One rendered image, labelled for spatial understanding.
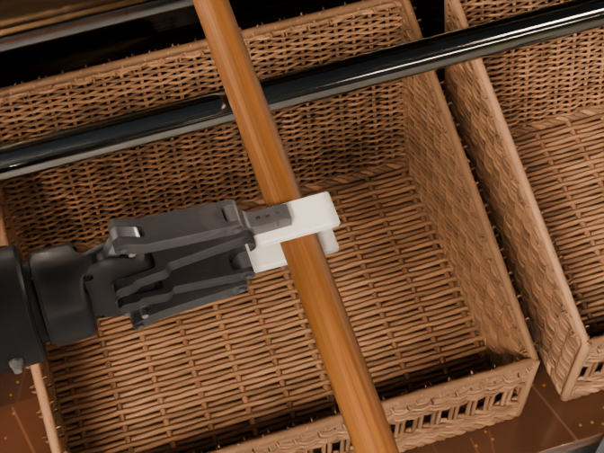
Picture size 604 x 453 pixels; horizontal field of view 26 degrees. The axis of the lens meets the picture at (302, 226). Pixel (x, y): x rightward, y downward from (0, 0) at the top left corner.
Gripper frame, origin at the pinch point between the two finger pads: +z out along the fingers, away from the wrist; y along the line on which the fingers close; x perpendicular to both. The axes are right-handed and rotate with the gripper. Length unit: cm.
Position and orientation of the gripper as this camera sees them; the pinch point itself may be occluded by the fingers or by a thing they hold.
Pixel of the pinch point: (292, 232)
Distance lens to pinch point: 102.7
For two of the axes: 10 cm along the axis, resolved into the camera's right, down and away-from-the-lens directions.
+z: 9.5, -2.6, 1.6
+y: 0.0, 5.3, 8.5
